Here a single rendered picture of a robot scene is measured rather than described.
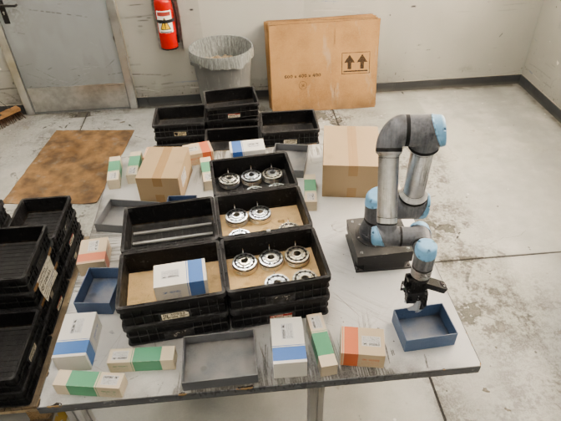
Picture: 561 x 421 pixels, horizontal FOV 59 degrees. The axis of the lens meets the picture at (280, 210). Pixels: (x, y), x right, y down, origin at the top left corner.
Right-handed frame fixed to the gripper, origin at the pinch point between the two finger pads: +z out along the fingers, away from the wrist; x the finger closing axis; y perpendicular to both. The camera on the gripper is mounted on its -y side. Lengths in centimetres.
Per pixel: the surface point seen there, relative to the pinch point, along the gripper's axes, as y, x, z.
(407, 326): 4.7, 3.8, 4.9
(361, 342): 26.8, 12.9, -2.2
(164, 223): 99, -61, -7
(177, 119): 102, -244, 38
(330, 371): 39.8, 19.9, 2.7
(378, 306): 13.0, -7.7, 5.4
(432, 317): -6.7, 1.2, 4.9
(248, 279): 65, -20, -8
